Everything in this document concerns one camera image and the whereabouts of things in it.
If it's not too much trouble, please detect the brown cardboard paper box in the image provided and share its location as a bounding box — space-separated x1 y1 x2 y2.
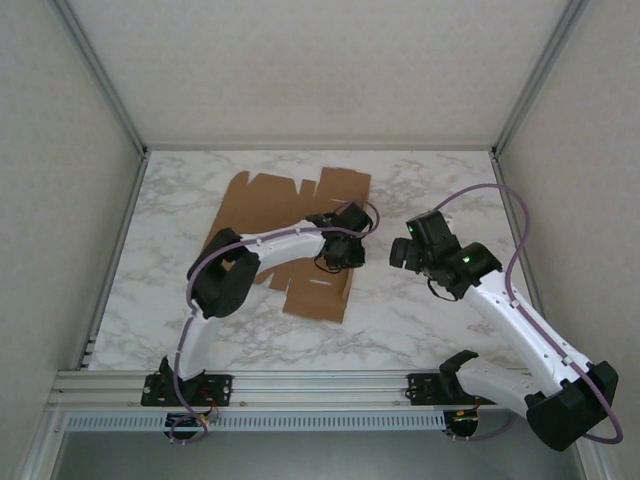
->
202 167 372 326

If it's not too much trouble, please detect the small black controller board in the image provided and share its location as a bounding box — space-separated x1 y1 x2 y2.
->
446 408 482 437
165 412 221 432

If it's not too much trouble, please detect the thin black camera cable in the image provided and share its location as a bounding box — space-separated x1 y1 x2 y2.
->
313 255 346 275
426 277 460 302

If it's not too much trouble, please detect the thin aluminium table edge rail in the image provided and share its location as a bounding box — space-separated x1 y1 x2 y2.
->
492 152 539 311
144 144 496 152
74 152 151 371

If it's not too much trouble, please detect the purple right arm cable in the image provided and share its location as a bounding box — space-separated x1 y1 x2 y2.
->
433 183 624 444

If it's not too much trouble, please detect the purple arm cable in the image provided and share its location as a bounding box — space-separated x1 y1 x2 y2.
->
433 183 624 444
168 199 381 447

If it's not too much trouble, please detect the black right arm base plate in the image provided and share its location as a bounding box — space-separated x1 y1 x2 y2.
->
407 372 451 405

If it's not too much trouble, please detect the wide grooved aluminium rail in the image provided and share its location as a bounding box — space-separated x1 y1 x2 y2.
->
49 368 541 414

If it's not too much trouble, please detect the aluminium corner post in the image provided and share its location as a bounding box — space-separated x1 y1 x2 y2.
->
492 0 591 156
52 0 149 154

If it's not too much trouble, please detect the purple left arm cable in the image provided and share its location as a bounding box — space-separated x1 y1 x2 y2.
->
168 199 381 447

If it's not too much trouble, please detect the grey slotted cable duct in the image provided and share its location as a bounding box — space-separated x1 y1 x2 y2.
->
64 412 446 431

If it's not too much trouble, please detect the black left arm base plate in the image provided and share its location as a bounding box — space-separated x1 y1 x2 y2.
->
141 372 235 407

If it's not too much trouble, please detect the aluminium frame leg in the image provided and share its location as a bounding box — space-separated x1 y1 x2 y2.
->
17 399 69 480
574 434 619 480

